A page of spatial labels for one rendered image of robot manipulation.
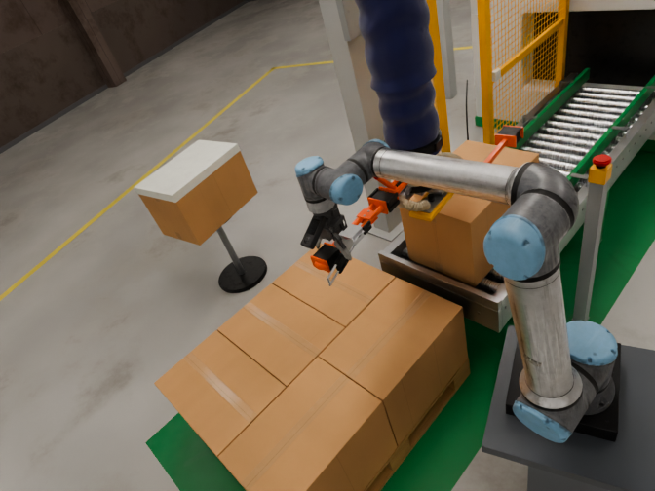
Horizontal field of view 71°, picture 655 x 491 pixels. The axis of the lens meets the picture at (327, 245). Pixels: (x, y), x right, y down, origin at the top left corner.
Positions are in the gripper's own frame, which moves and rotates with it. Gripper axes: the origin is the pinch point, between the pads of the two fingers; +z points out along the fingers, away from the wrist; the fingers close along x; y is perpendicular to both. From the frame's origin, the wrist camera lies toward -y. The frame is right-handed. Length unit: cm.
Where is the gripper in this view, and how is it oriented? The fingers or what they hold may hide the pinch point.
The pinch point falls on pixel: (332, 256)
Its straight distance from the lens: 158.7
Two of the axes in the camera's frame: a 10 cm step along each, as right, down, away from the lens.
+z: 2.5, 7.5, 6.2
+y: 6.1, -6.2, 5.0
